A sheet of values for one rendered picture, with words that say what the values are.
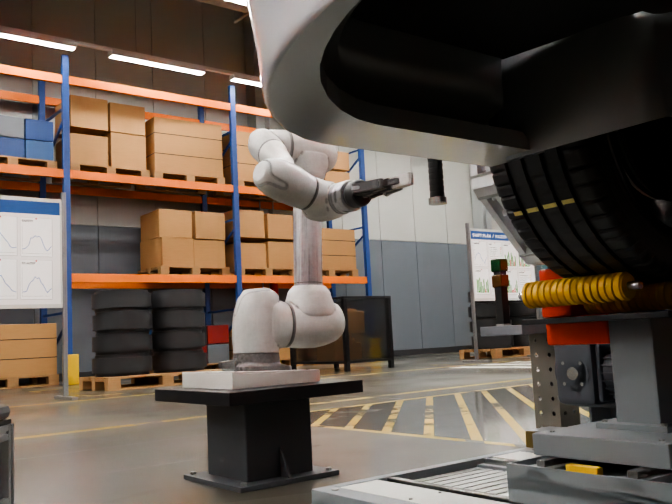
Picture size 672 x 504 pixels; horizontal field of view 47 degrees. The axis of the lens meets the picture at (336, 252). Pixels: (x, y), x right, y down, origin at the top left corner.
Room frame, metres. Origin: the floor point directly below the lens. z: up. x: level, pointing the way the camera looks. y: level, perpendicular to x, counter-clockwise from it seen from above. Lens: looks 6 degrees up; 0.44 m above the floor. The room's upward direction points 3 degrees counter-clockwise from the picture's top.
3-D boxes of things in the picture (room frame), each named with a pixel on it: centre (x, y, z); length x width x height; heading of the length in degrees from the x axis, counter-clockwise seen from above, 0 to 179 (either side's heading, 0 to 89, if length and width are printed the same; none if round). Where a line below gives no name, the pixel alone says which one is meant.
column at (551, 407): (2.54, -0.69, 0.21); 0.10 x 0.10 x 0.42; 37
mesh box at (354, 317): (10.69, 0.01, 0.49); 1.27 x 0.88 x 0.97; 38
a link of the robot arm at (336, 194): (2.11, -0.04, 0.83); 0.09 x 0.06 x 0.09; 127
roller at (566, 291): (1.60, -0.49, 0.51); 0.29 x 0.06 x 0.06; 37
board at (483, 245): (11.15, -2.43, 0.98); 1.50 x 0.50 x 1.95; 128
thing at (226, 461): (2.57, 0.28, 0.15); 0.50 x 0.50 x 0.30; 38
